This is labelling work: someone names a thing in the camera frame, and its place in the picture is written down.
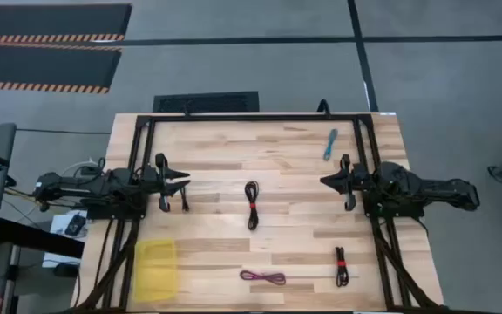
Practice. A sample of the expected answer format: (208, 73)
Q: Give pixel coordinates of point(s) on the white paper sheet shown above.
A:
(57, 237)

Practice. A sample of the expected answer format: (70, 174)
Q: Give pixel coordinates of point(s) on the yellow translucent plastic bin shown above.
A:
(156, 270)

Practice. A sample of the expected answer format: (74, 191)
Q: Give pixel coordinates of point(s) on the black handheld device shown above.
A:
(75, 224)

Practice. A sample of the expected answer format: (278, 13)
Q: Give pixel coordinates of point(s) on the black floor vent grate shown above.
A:
(206, 102)

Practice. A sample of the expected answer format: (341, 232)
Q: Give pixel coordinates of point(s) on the black metal table frame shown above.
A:
(255, 118)

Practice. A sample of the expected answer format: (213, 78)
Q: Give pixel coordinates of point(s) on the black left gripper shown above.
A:
(162, 192)

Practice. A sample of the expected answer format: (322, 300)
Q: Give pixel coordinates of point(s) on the black mat with hazard stripe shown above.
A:
(50, 19)
(42, 65)

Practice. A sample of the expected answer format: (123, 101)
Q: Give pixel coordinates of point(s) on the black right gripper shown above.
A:
(348, 187)

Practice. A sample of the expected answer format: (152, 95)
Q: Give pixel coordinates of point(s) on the black computer mouse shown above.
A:
(65, 270)

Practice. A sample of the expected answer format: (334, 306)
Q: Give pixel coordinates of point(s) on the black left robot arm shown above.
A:
(103, 185)

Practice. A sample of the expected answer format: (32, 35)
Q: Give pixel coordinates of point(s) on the white label sticker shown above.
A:
(387, 113)

